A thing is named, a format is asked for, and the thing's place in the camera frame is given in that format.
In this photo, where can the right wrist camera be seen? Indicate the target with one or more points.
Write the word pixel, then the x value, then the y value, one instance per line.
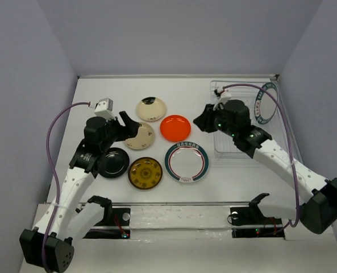
pixel 222 97

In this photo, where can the white plate dark green rim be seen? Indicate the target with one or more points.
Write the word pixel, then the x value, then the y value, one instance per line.
pixel 265 103

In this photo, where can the white plate teal red rim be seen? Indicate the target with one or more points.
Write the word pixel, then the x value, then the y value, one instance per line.
pixel 186 162

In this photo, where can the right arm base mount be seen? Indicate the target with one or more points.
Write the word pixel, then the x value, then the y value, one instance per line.
pixel 246 224

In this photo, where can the cream plate black brush mark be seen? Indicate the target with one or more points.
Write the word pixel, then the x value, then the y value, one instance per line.
pixel 151 109

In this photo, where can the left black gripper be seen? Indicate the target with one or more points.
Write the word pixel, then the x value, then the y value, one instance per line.
pixel 130 130

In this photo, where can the orange plate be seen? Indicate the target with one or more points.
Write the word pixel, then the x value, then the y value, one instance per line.
pixel 175 128

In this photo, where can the brown yellow patterned plate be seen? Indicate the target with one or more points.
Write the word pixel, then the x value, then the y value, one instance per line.
pixel 145 173

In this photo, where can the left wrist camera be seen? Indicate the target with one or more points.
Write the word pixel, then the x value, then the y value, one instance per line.
pixel 103 108

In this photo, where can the cream plate small motifs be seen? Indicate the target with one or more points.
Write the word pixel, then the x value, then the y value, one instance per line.
pixel 144 138

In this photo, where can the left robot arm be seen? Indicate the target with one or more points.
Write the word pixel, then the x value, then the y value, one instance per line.
pixel 50 243

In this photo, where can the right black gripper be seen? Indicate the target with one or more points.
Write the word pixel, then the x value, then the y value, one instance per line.
pixel 206 120

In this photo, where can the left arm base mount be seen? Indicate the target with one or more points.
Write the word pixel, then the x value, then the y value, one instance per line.
pixel 116 227

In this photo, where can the white wire dish rack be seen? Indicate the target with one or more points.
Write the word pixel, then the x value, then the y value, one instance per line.
pixel 224 148

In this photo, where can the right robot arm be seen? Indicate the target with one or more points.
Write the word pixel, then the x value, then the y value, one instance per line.
pixel 315 195

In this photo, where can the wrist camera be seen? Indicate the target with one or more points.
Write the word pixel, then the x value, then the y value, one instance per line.
pixel 103 108
pixel 222 97

